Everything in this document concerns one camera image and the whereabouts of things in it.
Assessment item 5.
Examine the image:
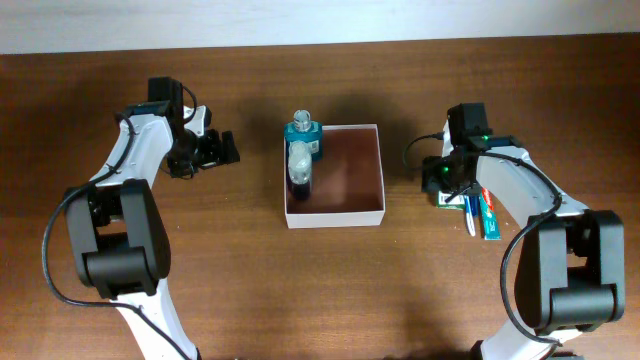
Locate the green white wipes packet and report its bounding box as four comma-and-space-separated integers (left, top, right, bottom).
436, 191, 466, 210

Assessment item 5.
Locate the purple foaming soap pump bottle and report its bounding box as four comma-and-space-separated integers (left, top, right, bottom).
287, 141, 313, 201

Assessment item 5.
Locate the blue Listerine mouthwash bottle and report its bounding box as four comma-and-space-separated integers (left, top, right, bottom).
284, 110, 323, 162

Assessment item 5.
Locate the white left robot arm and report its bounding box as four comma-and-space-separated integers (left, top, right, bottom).
55, 100, 239, 359

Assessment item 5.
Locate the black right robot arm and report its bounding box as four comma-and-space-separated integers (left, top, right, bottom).
422, 132, 626, 360

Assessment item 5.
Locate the blue white toothbrush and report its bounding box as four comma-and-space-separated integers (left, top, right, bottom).
464, 196, 476, 237

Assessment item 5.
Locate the Colgate toothpaste tube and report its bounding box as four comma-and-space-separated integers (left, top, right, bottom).
478, 188, 501, 241

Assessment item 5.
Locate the pink cardboard box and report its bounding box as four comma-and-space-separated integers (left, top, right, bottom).
284, 124, 386, 229

